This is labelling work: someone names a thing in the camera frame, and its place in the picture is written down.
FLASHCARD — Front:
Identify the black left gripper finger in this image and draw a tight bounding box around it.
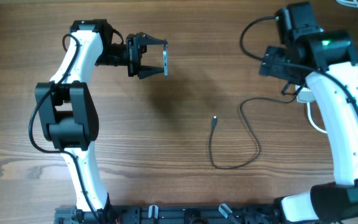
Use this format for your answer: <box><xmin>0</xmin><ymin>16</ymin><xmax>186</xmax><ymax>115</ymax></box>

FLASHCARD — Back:
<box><xmin>140</xmin><ymin>33</ymin><xmax>168</xmax><ymax>45</ymax></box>
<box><xmin>138</xmin><ymin>65</ymin><xmax>164</xmax><ymax>79</ymax></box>

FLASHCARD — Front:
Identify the blue screen smartphone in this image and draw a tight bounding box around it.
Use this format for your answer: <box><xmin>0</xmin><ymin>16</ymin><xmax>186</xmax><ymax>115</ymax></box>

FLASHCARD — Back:
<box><xmin>163</xmin><ymin>43</ymin><xmax>168</xmax><ymax>77</ymax></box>

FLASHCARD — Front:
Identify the white power strip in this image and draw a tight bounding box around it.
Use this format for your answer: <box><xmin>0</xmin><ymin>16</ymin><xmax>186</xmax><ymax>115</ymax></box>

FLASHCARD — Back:
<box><xmin>295</xmin><ymin>85</ymin><xmax>316</xmax><ymax>103</ymax></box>

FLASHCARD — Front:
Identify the black charger cable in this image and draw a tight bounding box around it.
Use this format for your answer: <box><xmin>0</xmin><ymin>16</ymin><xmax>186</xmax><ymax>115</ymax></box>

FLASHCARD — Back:
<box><xmin>208</xmin><ymin>81</ymin><xmax>307</xmax><ymax>170</ymax></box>

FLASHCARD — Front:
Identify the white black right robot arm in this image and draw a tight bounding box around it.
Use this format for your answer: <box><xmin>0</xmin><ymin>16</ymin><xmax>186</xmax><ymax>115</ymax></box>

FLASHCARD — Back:
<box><xmin>259</xmin><ymin>2</ymin><xmax>358</xmax><ymax>223</ymax></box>

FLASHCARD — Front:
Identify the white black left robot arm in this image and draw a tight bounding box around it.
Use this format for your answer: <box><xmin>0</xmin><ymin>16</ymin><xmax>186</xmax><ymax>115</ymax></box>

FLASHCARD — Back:
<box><xmin>28</xmin><ymin>19</ymin><xmax>168</xmax><ymax>223</ymax></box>

